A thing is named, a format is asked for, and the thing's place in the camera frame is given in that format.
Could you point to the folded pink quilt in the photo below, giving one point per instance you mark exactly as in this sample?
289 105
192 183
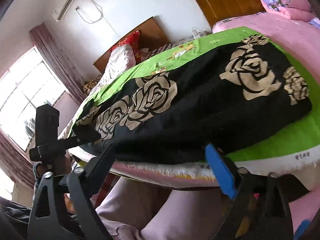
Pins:
285 2

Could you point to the leopard print cloth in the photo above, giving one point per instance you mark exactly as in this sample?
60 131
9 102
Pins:
90 85

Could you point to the white floral quilt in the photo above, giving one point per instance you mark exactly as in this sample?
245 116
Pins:
117 62

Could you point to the person's legs in pink trousers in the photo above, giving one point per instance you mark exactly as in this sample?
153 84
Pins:
150 205

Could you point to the red patterned pillow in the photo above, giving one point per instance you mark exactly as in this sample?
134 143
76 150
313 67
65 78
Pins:
130 40

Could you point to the pink bed sheet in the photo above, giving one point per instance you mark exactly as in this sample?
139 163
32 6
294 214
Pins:
287 30

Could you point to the black rose print pants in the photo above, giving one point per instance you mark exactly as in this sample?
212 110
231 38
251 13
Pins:
187 110

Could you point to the mauve curtain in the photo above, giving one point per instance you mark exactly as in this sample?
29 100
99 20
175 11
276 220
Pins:
52 55
12 155

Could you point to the white fringed blanket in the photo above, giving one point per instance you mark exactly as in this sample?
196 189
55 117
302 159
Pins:
162 168

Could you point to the white wall air conditioner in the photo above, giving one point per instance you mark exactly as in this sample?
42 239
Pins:
67 1

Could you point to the green printed blanket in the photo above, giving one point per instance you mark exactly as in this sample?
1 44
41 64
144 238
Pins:
275 145

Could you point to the small wooden headboard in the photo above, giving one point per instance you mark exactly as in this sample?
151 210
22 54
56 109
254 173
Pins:
147 32

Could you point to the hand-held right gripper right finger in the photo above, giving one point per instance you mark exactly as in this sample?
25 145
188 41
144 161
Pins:
220 170

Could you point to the white charger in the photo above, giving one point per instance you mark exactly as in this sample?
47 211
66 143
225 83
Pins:
197 32

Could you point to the checkered cloth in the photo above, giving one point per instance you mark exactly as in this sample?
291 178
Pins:
160 48

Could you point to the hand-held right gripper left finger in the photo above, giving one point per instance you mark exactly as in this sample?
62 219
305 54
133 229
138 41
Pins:
102 160

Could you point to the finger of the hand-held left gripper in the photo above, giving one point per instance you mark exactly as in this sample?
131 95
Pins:
86 135

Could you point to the bright window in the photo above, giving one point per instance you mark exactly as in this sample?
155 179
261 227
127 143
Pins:
27 92

